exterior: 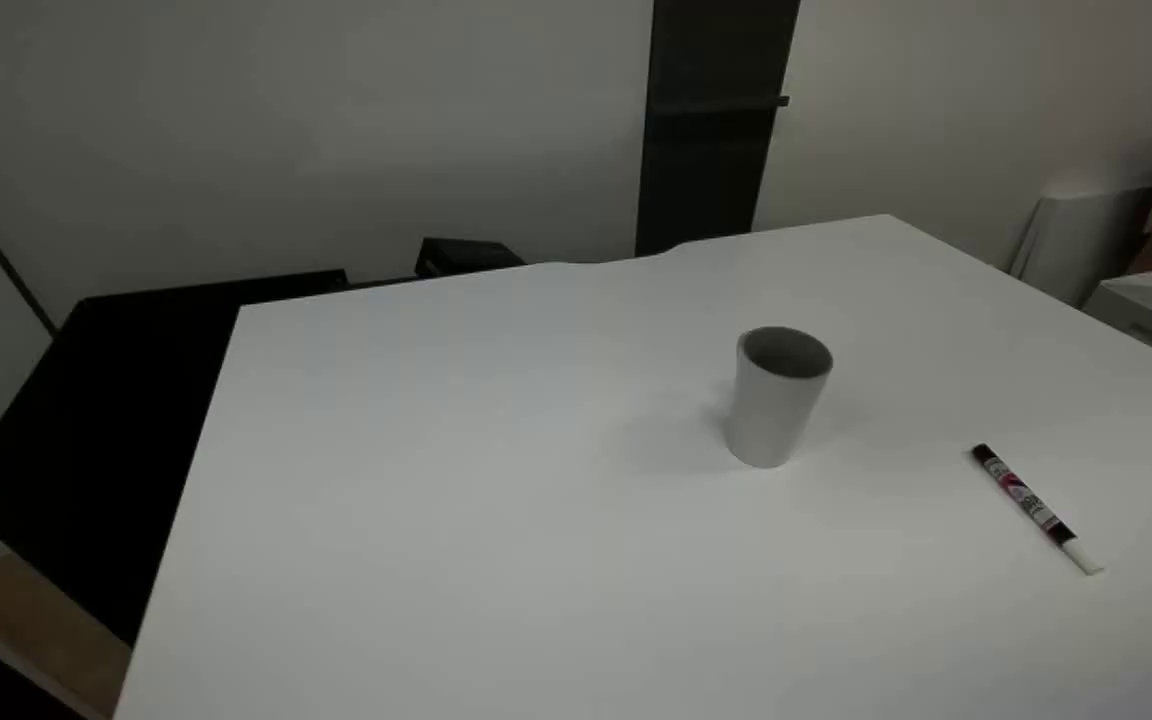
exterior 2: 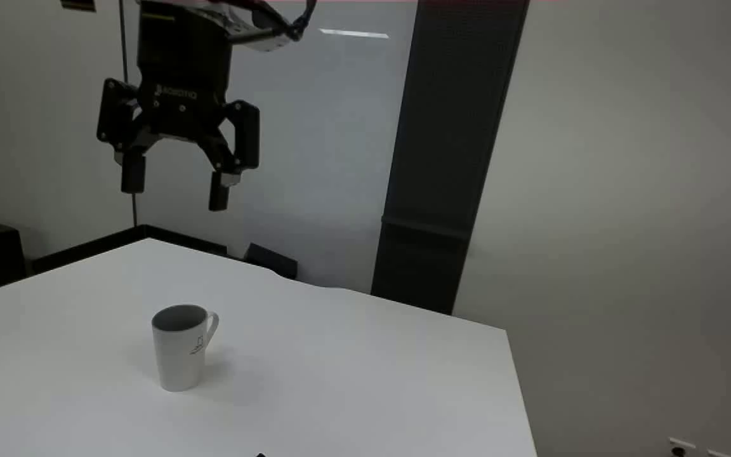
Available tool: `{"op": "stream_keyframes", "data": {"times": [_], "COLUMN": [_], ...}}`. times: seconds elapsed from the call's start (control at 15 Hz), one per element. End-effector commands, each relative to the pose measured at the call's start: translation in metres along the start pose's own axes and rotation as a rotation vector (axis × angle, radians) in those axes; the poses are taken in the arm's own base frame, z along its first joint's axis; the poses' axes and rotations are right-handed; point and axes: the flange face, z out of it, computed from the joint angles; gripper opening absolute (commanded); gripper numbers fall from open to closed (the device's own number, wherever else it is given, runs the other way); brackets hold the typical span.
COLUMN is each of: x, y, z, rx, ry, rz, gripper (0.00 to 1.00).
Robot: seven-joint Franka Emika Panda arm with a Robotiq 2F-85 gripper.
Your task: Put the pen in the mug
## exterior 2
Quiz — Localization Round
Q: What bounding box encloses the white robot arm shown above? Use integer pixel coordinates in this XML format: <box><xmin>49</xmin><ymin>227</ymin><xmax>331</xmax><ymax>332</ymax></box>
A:
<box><xmin>97</xmin><ymin>0</ymin><xmax>318</xmax><ymax>212</ymax></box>

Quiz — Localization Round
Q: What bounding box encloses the small black box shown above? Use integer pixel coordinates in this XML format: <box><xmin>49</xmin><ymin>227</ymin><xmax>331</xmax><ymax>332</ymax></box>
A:
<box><xmin>243</xmin><ymin>245</ymin><xmax>299</xmax><ymax>280</ymax></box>

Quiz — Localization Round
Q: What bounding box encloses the white ceramic mug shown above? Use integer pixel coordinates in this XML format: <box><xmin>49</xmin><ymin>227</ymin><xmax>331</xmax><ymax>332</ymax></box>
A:
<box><xmin>153</xmin><ymin>304</ymin><xmax>219</xmax><ymax>392</ymax></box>

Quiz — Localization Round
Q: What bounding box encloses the dark vertical door panel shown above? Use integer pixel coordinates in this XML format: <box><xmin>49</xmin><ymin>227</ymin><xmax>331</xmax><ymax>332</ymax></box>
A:
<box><xmin>370</xmin><ymin>0</ymin><xmax>530</xmax><ymax>314</ymax></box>

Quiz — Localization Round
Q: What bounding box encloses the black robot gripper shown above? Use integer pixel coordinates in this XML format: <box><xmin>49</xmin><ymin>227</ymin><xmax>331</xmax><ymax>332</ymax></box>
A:
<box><xmin>97</xmin><ymin>0</ymin><xmax>261</xmax><ymax>212</ymax></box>

